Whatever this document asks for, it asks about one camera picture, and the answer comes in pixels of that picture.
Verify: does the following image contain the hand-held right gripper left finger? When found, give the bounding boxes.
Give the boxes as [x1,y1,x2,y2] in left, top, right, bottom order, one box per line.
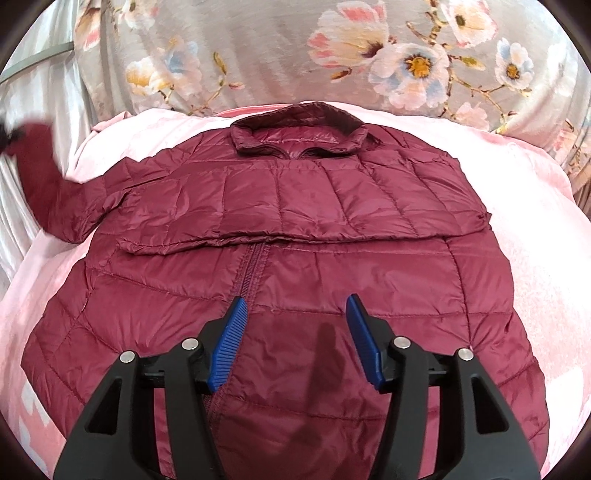
[53,296,250,480]

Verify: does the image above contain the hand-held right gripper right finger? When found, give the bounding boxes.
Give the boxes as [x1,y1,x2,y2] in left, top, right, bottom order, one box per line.
[345,294,539,480]

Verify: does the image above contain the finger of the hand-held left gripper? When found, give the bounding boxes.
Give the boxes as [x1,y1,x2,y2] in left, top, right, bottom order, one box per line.
[0,121,25,151]

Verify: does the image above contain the maroon quilted puffer jacket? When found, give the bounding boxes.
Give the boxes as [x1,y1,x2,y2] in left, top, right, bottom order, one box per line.
[14,104,550,480]

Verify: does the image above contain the silver satin cloth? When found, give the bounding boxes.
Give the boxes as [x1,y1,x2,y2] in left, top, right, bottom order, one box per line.
[0,4,121,296]

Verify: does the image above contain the grey metal strip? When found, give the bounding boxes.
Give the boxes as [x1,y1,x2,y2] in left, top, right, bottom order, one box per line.
[0,41,75,85]

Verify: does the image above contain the pink patterned fleece blanket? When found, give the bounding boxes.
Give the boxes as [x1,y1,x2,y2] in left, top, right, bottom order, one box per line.
[0,102,591,480]

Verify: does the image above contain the grey floral bed sheet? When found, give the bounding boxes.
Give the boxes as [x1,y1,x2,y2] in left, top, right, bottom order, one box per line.
[74,0,591,185]

